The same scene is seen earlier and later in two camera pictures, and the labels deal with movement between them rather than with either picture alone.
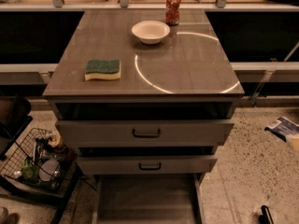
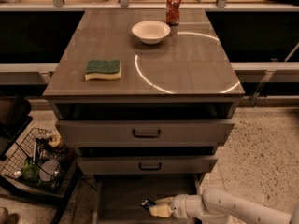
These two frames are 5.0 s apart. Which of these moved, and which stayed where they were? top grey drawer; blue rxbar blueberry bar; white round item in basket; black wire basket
Moved: blue rxbar blueberry bar
Stayed: white round item in basket; top grey drawer; black wire basket
